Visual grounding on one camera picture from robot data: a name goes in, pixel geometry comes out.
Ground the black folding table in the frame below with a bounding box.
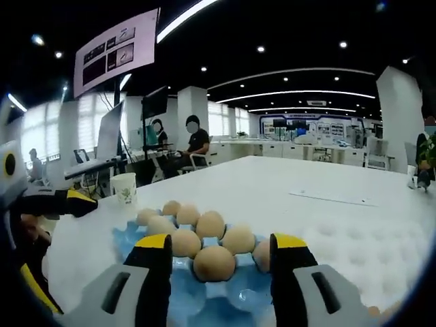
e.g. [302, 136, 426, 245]
[64, 157, 120, 181]

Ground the long white counter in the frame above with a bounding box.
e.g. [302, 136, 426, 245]
[209, 138, 369, 166]

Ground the white mesh chair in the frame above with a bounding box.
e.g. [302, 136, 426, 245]
[366, 136, 391, 170]

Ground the white foam holder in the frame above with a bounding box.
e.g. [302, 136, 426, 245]
[299, 217, 433, 307]

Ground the black monitor on stand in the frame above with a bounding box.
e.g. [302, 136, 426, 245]
[141, 85, 170, 120]

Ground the large hanging screen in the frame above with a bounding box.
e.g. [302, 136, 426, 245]
[73, 7, 160, 99]

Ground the blue wall display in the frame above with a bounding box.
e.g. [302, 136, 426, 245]
[258, 114, 365, 142]

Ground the white office chair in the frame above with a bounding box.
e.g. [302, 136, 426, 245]
[180, 151, 211, 173]

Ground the grey backed monitor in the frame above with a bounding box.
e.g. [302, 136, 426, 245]
[96, 100, 125, 159]

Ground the white flat strip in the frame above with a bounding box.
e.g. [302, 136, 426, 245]
[288, 187, 379, 208]

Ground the person's left hand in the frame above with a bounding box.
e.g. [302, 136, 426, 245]
[18, 214, 52, 246]

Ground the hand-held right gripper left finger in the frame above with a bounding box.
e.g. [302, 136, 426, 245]
[59, 233, 173, 327]

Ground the white table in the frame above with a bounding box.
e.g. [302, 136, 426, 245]
[46, 155, 436, 321]

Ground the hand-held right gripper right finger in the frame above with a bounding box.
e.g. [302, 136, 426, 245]
[268, 232, 374, 327]

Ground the blue egg tray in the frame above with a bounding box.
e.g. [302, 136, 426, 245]
[112, 217, 283, 327]

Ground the white paper cup green print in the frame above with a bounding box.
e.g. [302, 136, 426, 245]
[110, 172, 138, 207]

